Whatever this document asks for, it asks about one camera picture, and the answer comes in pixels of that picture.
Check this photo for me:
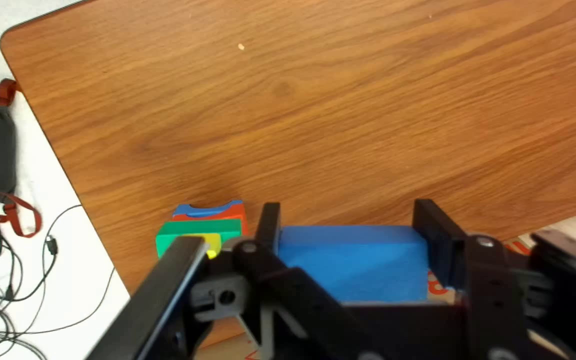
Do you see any yellow foam cube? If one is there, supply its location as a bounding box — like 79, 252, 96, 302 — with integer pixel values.
197, 231, 227, 262

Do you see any green foam block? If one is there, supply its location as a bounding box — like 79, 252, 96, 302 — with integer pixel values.
154, 216, 247, 259

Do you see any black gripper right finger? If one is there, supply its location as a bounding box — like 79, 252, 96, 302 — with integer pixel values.
413, 196, 576, 360

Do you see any blue foam arch block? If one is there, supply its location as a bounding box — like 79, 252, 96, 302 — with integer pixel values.
171, 197, 247, 220

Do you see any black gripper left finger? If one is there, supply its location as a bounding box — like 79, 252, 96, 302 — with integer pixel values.
87, 199, 372, 360

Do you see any blue rectangular foam block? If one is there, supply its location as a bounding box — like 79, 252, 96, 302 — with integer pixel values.
275, 224, 434, 307

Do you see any orange foam arch block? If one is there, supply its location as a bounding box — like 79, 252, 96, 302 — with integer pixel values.
171, 204, 248, 225

